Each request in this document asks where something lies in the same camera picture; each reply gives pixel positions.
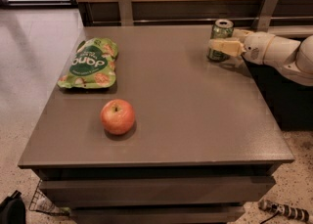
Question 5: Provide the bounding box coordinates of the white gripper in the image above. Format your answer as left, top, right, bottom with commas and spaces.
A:
208, 28, 275, 65

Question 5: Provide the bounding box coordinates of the green soda can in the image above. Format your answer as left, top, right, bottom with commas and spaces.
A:
206, 19, 234, 63

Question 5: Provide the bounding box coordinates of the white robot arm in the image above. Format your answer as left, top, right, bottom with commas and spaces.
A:
208, 29, 313, 86

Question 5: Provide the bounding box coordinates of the green rice chip bag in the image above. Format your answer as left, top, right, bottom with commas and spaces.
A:
58, 38, 118, 89

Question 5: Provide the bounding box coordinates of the black bag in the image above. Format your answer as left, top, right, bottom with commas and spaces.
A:
0, 190, 26, 224

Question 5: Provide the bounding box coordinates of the grey drawer cabinet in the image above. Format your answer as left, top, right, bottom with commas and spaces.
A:
19, 26, 293, 212

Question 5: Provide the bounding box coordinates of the red apple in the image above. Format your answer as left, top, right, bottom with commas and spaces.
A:
100, 99, 135, 135

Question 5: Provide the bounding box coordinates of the upper grey drawer front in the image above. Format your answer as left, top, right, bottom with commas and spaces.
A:
40, 176, 275, 208

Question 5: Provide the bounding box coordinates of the grey drawer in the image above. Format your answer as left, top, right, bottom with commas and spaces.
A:
70, 206, 245, 224
40, 176, 275, 208

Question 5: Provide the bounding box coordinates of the white power strip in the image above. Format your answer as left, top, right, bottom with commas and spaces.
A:
258, 200, 313, 224

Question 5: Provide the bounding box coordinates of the lower grey drawer front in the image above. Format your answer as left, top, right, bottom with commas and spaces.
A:
70, 206, 245, 224

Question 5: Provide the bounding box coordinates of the right metal bracket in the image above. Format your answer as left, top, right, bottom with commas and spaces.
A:
251, 0, 279, 32

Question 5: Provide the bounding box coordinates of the metal bracket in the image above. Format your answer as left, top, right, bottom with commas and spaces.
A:
118, 0, 134, 26
251, 0, 279, 32

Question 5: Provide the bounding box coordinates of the left metal bracket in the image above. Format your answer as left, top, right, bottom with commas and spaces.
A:
118, 0, 134, 26

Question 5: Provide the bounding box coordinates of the metal rail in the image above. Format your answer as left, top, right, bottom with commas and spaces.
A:
91, 17, 313, 27

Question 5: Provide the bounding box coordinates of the wire basket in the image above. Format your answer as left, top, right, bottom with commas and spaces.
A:
28, 181, 70, 216

